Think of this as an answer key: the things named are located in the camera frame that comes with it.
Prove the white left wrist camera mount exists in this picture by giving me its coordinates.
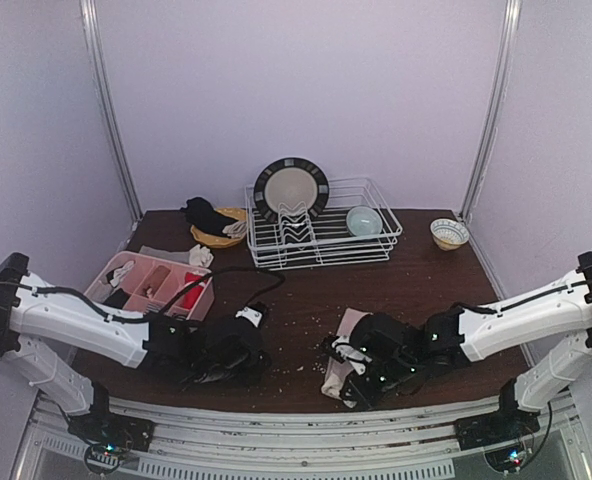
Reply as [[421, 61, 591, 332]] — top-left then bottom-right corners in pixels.
[[235, 306, 264, 329]]

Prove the white wire dish rack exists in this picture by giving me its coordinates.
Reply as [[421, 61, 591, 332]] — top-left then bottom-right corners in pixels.
[[245, 177, 403, 270]]

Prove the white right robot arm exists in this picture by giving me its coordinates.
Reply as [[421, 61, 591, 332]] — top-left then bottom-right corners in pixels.
[[321, 251, 592, 414]]

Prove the white beige striped sock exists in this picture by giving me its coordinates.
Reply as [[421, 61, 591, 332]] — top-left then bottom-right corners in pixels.
[[222, 221, 247, 239]]

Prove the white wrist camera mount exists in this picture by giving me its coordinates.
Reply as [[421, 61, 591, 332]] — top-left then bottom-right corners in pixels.
[[235, 306, 264, 329], [332, 342, 371, 375]]

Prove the aluminium front rail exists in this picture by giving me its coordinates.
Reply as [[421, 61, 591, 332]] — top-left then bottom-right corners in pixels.
[[10, 392, 592, 479]]

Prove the light blue bowl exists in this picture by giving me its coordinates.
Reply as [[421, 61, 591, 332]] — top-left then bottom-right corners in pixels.
[[346, 206, 383, 237]]

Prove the right aluminium frame post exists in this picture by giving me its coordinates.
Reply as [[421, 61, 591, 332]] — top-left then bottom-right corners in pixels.
[[460, 0, 523, 224]]

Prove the red rolled cloth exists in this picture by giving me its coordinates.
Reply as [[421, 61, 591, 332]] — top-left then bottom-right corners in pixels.
[[181, 272, 208, 310]]

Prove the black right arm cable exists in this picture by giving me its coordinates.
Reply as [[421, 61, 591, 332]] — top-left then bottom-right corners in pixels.
[[463, 279, 592, 316]]

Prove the white sock in box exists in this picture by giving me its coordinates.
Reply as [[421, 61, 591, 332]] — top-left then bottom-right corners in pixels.
[[105, 260, 135, 288]]

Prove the yellow plate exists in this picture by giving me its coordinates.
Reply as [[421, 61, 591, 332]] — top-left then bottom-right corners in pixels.
[[189, 207, 248, 249]]

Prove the patterned ceramic bowl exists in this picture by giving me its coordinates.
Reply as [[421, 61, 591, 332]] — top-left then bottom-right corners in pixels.
[[430, 218, 470, 251]]

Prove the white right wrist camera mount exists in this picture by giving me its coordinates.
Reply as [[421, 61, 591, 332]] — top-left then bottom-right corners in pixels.
[[332, 342, 371, 375]]

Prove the left aluminium frame post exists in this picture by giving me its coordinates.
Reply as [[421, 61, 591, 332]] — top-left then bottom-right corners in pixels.
[[79, 0, 143, 223]]

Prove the black rimmed beige plate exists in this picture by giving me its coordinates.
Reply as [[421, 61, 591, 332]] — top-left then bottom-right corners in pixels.
[[252, 157, 330, 223]]

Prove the aluminium frame post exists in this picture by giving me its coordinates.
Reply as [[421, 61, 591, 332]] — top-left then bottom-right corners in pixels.
[[460, 0, 523, 224], [79, 0, 143, 223]]

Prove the pink white underwear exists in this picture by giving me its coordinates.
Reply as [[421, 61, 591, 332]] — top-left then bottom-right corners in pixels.
[[320, 308, 375, 411]]

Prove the black rolled cloth in box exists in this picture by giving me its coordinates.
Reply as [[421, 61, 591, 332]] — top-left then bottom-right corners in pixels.
[[103, 289, 130, 309]]

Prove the pink plastic organizer box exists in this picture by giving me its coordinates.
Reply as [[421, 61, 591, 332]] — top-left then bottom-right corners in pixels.
[[85, 251, 214, 321]]

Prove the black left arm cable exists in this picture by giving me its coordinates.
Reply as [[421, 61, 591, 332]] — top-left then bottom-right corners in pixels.
[[0, 268, 286, 326]]

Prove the black sock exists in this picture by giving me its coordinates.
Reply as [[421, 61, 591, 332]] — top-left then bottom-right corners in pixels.
[[180, 197, 237, 237]]

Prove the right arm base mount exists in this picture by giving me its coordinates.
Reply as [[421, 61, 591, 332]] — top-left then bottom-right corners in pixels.
[[454, 410, 540, 475]]

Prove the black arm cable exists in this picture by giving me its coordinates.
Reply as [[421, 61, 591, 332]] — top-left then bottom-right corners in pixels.
[[0, 268, 286, 326], [463, 279, 592, 316]]

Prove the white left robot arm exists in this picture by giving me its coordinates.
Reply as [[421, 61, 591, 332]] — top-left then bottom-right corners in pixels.
[[0, 252, 268, 417]]

